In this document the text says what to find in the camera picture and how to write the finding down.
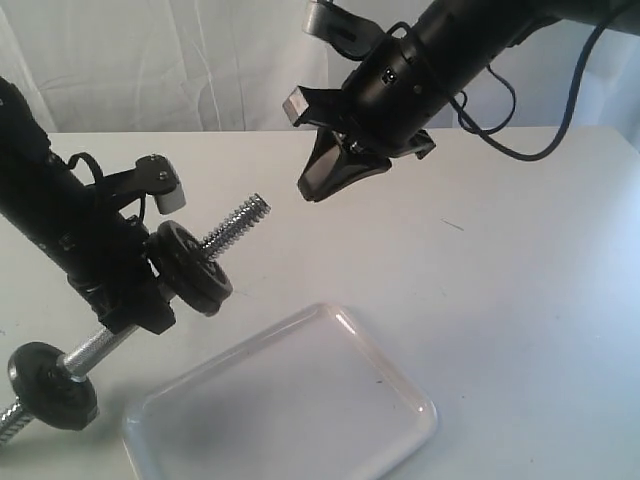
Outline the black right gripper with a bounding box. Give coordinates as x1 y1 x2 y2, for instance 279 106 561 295
297 119 434 203

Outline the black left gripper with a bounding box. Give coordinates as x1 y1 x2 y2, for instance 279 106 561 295
59 214 175 334

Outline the chrome threaded dumbbell bar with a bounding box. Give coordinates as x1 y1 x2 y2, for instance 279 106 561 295
1 193 271 445

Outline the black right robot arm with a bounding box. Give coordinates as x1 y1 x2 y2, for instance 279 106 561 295
283 1 639 202

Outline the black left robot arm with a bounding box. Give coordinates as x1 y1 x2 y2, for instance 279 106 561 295
1 80 186 334

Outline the black far weight plate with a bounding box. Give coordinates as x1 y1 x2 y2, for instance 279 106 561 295
146 220 233 317

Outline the black weight plate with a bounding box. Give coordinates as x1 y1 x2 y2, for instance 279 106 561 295
7 342 98 431
146 220 233 317

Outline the black near weight plate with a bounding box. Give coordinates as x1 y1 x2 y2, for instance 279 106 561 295
7 342 98 431

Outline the white rectangular tray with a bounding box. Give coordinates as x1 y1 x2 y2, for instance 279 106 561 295
122 303 438 479

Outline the white backdrop curtain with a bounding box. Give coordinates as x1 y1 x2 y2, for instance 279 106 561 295
1 1 639 145

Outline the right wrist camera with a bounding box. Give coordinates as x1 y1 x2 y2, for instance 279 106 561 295
282 86 347 130

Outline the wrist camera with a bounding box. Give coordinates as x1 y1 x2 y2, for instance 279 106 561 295
135 154 186 215
282 86 347 130

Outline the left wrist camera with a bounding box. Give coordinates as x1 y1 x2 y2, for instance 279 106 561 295
135 154 186 215

